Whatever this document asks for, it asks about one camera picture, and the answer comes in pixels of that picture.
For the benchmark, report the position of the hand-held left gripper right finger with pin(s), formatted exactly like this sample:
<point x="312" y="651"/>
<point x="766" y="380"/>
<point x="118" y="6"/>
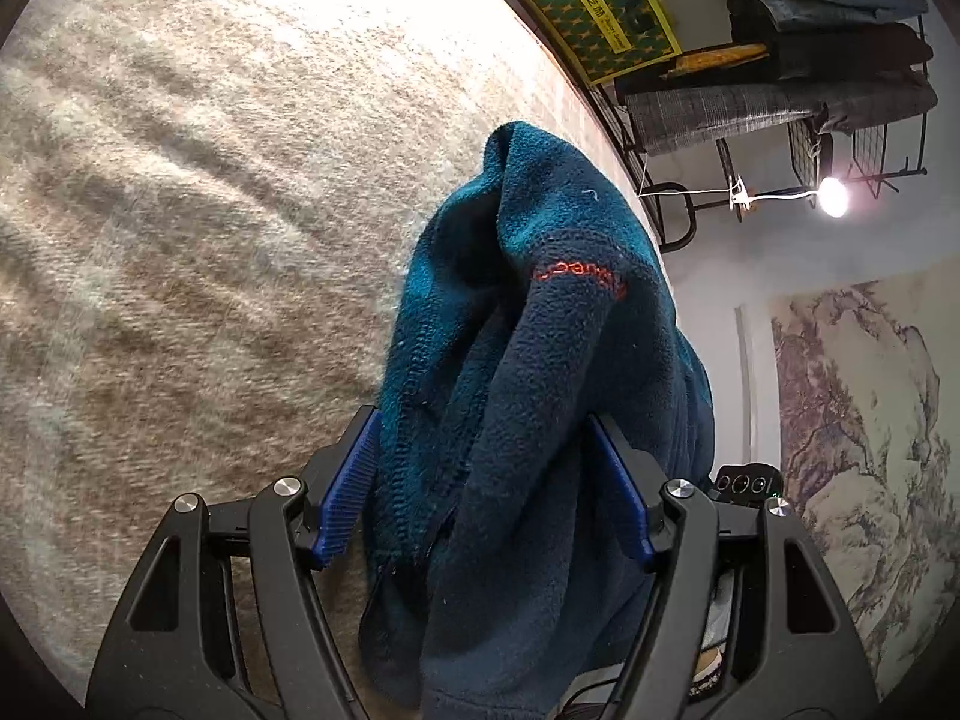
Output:
<point x="622" y="495"/>

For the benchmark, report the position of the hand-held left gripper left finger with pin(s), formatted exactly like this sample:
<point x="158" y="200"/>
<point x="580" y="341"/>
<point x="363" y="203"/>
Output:
<point x="349" y="495"/>

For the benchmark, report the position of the teal plaid fleece jacket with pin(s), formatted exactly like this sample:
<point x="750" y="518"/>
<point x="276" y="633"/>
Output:
<point x="525" y="390"/>

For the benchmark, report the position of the black metal clothes rack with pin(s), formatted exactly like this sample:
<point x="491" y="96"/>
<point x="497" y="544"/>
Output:
<point x="904" y="175"/>

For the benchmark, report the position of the white clip lamp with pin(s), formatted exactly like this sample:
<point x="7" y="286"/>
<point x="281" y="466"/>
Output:
<point x="832" y="196"/>

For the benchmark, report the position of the beige checked blanket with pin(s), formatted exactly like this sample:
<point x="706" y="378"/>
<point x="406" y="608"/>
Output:
<point x="187" y="240"/>

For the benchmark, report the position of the yellow scarf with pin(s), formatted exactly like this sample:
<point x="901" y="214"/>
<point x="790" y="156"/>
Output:
<point x="720" y="58"/>

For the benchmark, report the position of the black jacket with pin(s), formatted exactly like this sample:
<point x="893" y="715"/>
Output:
<point x="825" y="45"/>

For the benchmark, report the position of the yellow and green box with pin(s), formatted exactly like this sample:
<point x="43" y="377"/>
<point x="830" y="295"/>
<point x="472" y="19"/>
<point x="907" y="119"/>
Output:
<point x="600" y="7"/>

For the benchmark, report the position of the landscape painting wall poster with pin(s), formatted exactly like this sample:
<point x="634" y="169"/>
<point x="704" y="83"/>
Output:
<point x="862" y="427"/>

